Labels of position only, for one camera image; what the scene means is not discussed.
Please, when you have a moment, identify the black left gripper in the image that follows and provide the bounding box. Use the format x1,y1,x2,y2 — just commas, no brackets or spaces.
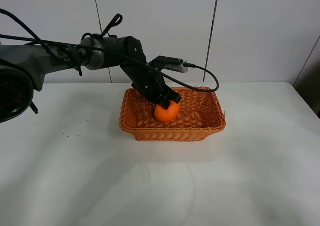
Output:
131,69,181,109

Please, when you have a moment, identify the orange with stem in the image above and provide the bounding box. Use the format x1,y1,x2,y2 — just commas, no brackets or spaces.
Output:
154,100,181,123

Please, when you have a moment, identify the orange wicker basket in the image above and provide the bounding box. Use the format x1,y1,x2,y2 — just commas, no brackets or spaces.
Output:
119,87,226,141

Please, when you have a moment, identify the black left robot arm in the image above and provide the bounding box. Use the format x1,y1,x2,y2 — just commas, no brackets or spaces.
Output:
0,35,181,122

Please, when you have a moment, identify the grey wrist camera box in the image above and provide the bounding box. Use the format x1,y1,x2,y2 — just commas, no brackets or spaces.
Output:
149,56,189,73

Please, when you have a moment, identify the black camera cable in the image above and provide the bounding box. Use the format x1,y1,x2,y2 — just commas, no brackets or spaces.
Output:
0,8,220,114

